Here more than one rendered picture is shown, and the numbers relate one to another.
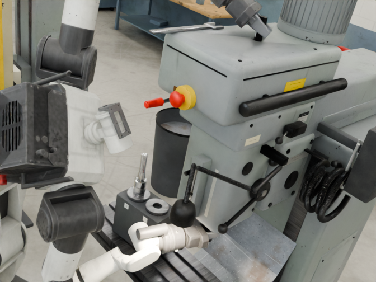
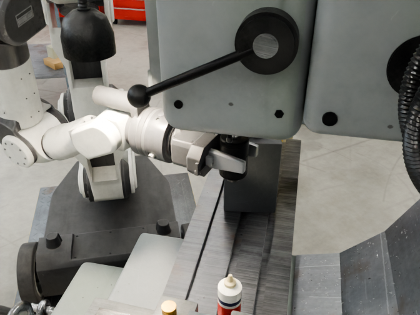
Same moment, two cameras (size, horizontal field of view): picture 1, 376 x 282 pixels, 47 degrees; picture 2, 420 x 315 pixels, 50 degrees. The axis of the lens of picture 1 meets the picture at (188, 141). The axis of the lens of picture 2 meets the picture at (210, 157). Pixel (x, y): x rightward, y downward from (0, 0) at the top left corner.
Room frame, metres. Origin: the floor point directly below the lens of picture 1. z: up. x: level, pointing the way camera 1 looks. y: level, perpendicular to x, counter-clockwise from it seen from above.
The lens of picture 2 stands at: (0.81, -0.64, 1.61)
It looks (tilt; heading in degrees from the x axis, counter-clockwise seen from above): 33 degrees down; 60
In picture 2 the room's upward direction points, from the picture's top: straight up
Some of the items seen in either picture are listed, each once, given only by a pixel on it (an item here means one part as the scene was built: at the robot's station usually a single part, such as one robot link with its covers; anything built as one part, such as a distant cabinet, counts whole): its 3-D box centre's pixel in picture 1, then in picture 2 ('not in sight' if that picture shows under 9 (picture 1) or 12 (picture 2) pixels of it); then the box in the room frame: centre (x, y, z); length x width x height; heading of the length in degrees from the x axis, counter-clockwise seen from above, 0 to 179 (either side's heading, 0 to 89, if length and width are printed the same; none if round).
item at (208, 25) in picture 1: (187, 28); not in sight; (1.10, 0.06, 1.89); 0.24 x 0.04 x 0.01; 141
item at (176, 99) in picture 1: (177, 99); not in sight; (0.96, 0.04, 1.76); 0.04 x 0.03 x 0.04; 48
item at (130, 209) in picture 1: (144, 219); (250, 150); (1.35, 0.11, 1.05); 0.22 x 0.12 x 0.20; 57
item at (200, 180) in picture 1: (196, 187); (160, 15); (1.07, -0.05, 1.44); 0.04 x 0.04 x 0.21; 48
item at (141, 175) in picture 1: (142, 167); not in sight; (1.38, 0.15, 1.27); 0.03 x 0.03 x 0.11
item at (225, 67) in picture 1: (253, 66); not in sight; (1.16, -0.13, 1.81); 0.47 x 0.26 x 0.16; 138
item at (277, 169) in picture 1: (267, 178); not in sight; (0.98, -0.23, 1.58); 0.17 x 0.01 x 0.01; 151
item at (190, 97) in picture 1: (184, 97); not in sight; (0.98, 0.03, 1.76); 0.06 x 0.02 x 0.06; 48
